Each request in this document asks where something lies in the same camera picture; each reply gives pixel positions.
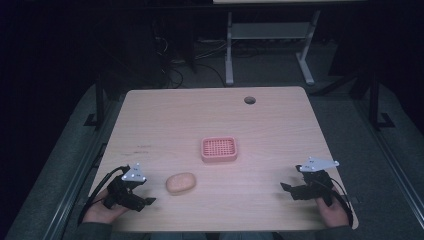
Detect pink soap dish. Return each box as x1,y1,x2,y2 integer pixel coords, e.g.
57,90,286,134
200,136,239,164

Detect person's left hand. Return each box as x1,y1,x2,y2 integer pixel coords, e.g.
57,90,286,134
82,188,130,225

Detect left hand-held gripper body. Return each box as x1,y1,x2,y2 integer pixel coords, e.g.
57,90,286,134
102,162,148,211

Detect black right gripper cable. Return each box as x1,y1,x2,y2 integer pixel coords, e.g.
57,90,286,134
328,177,355,228

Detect tan bread roll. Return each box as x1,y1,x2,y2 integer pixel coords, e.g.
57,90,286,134
165,171,197,196

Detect black floor cables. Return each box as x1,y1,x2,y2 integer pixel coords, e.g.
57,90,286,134
151,18,229,89

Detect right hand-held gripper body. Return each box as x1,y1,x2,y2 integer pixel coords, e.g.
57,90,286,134
291,156,341,207

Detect person's right hand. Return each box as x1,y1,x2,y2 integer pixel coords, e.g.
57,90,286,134
314,185,351,230

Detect black metal stand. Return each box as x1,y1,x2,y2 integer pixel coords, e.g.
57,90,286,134
83,75,107,130
367,70,397,131

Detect white metal table frame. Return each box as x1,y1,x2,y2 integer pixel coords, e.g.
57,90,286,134
224,9,322,87

